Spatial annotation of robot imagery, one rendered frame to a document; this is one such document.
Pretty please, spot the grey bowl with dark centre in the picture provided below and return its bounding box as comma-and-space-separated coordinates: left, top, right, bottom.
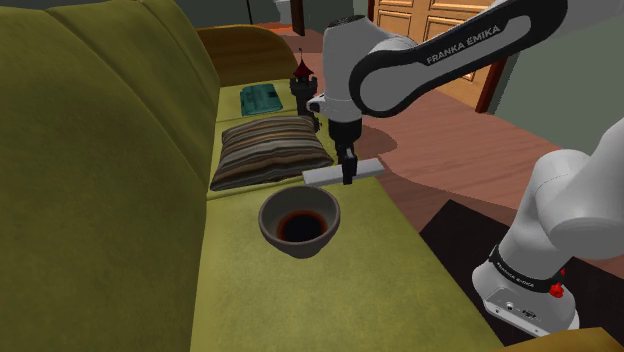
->
258, 185, 341, 260

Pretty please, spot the striped brown cushion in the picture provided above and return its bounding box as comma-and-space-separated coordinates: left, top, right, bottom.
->
209, 115, 336, 192

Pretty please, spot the olive green sofa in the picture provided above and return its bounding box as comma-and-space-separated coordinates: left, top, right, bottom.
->
0, 0, 624, 352

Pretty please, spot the teal book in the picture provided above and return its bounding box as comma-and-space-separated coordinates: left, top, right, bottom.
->
239, 83, 284, 117

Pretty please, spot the wooden panelled door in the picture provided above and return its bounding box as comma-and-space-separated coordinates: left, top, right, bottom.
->
366, 0, 511, 115

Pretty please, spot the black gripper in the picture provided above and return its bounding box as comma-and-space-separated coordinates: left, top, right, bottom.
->
327, 117, 363, 186

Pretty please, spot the black robot stand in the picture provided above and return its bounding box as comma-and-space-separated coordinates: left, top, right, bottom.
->
419, 199, 624, 347

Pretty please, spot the grey bar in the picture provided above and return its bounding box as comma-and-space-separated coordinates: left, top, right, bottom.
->
301, 157, 385, 187

